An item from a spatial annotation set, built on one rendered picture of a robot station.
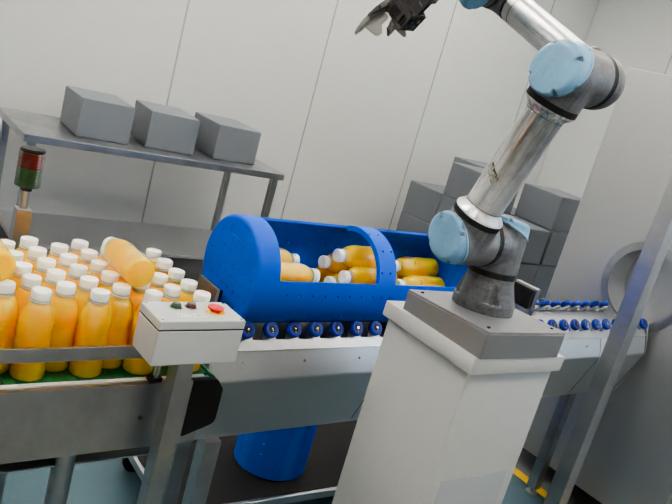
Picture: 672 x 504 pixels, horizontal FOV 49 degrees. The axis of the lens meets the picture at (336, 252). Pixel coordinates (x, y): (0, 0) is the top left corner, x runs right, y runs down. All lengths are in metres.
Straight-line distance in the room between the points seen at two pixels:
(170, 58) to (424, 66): 2.24
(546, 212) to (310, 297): 3.87
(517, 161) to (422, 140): 5.04
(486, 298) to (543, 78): 0.53
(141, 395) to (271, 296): 0.41
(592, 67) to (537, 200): 4.21
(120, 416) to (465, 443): 0.78
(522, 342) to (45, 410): 1.03
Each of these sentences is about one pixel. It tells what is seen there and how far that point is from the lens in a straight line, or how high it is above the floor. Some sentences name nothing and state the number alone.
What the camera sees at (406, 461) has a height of 0.83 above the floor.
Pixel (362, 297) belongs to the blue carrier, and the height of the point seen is 1.08.
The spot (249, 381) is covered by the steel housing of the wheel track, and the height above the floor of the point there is 0.83.
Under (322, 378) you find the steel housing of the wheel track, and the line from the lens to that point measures 2.11.
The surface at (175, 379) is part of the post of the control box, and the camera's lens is 1.62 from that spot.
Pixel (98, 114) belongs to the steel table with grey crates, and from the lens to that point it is 4.40.
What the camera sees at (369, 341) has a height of 0.92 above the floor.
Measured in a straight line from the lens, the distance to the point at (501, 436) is 1.87.
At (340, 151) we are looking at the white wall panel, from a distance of 6.11.
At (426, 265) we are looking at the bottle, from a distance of 2.43.
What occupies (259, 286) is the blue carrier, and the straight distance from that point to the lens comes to 1.83.
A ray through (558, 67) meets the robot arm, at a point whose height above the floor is 1.77.
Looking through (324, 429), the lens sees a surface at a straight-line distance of 3.33.
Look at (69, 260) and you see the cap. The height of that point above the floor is 1.08.
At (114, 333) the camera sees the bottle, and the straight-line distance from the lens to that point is 1.69.
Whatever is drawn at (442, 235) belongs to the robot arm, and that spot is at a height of 1.37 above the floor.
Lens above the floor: 1.67
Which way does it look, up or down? 14 degrees down
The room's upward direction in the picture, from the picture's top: 16 degrees clockwise
